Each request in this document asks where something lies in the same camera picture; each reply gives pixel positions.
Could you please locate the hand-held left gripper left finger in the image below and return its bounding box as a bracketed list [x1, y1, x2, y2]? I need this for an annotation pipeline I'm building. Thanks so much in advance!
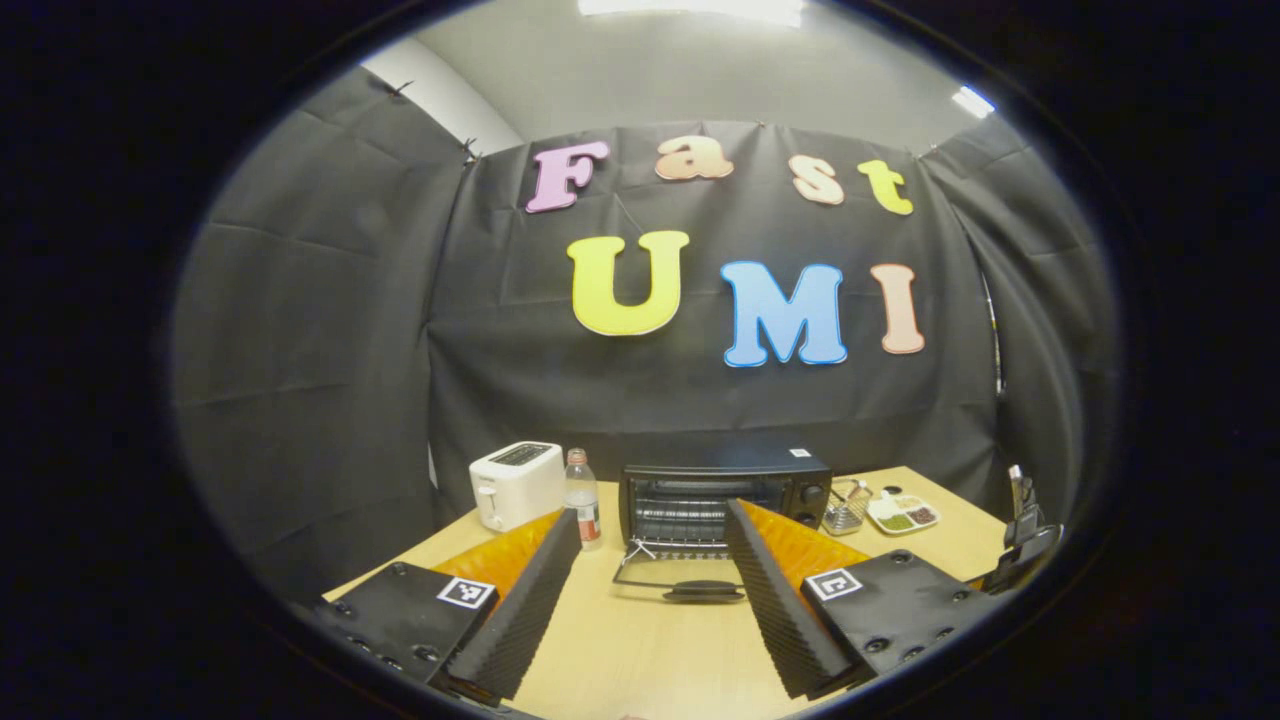
[315, 508, 583, 704]

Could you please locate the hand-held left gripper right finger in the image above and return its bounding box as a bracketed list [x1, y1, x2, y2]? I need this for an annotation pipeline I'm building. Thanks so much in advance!
[725, 498, 1003, 701]

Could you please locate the black electric oven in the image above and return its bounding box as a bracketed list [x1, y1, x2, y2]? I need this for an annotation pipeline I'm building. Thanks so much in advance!
[611, 447, 835, 606]

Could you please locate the clear bottle with red label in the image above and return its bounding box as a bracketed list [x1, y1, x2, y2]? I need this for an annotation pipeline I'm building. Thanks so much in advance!
[564, 448, 604, 552]

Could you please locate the white toaster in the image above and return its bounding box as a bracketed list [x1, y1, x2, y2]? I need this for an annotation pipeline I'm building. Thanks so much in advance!
[469, 441, 567, 533]

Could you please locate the white divided dish of beans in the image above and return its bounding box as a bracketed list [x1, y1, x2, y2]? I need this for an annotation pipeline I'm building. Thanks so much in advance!
[866, 490, 942, 536]

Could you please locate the black backdrop cloth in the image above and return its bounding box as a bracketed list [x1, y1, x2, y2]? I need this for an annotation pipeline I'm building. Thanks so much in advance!
[170, 65, 1116, 601]

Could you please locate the large ceiling light panel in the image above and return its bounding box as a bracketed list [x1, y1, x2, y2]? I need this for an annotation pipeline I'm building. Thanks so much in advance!
[577, 0, 807, 29]

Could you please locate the metal wire basket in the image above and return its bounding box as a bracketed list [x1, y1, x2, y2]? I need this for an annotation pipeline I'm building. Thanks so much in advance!
[822, 478, 874, 537]

